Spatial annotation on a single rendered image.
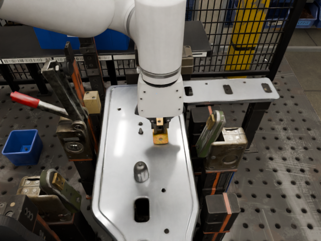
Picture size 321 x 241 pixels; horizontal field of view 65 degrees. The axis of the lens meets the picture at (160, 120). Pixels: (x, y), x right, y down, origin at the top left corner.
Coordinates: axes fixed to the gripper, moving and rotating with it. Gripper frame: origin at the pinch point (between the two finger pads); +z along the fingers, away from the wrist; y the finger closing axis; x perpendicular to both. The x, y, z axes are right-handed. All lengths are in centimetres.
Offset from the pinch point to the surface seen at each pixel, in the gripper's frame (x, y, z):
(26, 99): -0.7, -28.6, -10.5
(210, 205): -20.1, 9.4, 3.7
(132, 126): 1.9, -7.1, 2.8
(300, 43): 202, 171, 103
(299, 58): 174, 157, 103
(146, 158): -8.3, -3.7, 2.8
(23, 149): 19, -52, 33
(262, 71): 55, 53, 27
